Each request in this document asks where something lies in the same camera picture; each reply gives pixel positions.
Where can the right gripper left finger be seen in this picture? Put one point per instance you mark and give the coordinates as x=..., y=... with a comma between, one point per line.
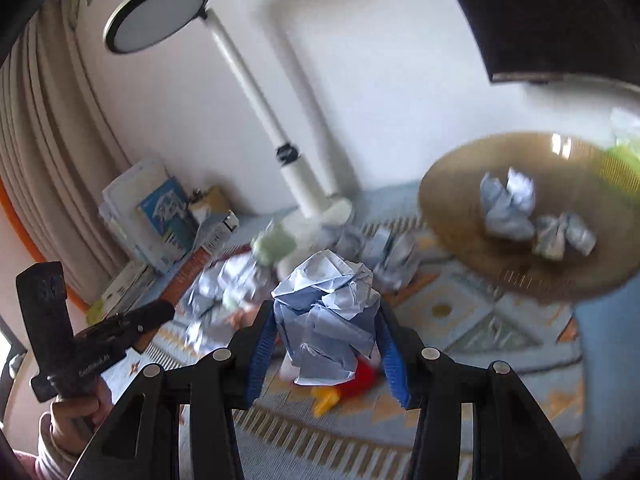
x=140, y=437

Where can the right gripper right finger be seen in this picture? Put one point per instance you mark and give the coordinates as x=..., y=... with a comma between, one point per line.
x=512, y=437

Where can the blue-white paper ball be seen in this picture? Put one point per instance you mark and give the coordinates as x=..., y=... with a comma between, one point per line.
x=325, y=311

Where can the dark red long box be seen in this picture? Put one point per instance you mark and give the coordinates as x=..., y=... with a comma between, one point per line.
x=182, y=279

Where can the person's left hand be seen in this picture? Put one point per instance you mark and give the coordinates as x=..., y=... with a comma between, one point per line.
x=72, y=417

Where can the patterned blue table cloth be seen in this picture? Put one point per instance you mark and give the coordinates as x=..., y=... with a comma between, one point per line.
x=370, y=437

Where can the stack of books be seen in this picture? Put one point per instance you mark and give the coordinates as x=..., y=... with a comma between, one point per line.
x=120, y=210

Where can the crumpled paper ball left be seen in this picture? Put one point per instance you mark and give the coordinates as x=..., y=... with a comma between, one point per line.
x=225, y=297

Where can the blue cover book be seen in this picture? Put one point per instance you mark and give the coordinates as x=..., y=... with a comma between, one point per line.
x=167, y=211

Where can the red yellow toy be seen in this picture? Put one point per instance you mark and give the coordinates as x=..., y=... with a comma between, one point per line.
x=326, y=398

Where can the crumpled paper in basket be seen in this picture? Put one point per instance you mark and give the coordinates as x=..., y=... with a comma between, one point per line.
x=506, y=208
x=553, y=234

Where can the beige curtain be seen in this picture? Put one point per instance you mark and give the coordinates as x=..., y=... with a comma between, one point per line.
x=58, y=152

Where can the crumpled paper ball centre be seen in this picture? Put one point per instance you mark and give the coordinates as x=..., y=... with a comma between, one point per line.
x=393, y=259

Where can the tan pen holder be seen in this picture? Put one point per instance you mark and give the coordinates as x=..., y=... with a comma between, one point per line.
x=203, y=204

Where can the green plush ball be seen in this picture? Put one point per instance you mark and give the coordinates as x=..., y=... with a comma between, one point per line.
x=272, y=245

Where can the brown woven basket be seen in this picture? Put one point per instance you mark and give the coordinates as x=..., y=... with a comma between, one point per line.
x=567, y=178

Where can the green tissue pack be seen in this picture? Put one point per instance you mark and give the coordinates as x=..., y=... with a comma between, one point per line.
x=622, y=154

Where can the white desk lamp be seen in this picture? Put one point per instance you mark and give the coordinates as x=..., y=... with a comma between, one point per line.
x=137, y=25

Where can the black wall monitor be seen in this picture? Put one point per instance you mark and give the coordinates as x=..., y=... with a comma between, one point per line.
x=548, y=40

